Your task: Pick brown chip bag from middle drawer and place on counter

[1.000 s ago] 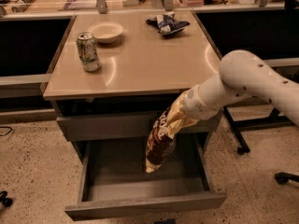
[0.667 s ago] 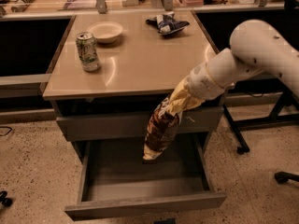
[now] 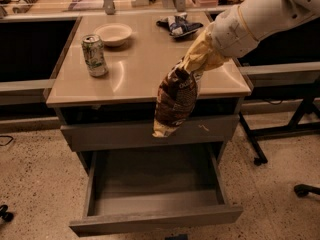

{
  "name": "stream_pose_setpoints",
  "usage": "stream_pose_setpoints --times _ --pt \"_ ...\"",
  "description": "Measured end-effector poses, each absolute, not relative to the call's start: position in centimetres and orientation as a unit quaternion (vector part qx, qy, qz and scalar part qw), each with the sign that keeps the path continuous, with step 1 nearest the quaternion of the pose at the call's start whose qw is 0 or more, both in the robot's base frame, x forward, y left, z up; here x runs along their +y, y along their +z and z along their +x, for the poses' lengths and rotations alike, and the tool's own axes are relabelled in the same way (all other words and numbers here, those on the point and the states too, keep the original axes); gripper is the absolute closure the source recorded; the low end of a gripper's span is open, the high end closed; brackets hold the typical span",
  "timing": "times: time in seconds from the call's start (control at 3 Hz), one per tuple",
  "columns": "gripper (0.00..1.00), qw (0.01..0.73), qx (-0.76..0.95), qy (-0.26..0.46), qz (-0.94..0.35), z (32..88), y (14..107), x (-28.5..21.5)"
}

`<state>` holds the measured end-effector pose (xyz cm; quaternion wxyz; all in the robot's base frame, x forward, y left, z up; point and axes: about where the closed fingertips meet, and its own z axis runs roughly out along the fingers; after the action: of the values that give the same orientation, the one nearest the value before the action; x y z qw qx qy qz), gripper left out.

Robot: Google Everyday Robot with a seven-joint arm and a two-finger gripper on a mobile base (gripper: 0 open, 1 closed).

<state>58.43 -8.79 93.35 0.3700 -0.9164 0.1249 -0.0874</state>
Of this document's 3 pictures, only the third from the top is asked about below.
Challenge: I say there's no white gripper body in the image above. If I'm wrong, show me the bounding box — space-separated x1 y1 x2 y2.
212 5 259 58

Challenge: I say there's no closed grey top drawer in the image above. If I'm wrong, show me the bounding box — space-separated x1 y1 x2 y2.
61 115 239 152

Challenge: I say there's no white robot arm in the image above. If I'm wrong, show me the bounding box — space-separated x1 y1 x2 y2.
178 0 320 73

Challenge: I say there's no white bowl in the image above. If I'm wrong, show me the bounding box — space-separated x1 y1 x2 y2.
94 23 132 47

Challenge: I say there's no black table leg frame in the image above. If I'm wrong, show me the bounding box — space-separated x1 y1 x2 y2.
239 79 320 166

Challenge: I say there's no black caster at left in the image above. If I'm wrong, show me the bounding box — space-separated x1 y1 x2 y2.
0 205 14 222

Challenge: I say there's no green white soda can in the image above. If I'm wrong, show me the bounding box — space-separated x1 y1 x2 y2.
81 34 108 77

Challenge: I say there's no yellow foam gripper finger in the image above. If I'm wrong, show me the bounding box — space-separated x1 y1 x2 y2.
199 53 229 72
181 23 216 73

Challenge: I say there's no black chair base caster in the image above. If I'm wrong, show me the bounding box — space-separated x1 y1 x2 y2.
294 184 320 197

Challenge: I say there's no grey drawer cabinet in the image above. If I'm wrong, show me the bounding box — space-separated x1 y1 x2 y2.
45 11 252 176

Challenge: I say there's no purple booklet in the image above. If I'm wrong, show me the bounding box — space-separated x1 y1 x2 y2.
68 0 104 11

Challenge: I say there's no brown chip bag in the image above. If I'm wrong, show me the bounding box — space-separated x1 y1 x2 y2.
153 61 202 138

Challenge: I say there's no black floor cable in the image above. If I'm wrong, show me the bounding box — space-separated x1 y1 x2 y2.
0 134 15 148

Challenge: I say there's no open grey middle drawer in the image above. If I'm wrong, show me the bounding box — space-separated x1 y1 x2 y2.
70 144 243 237

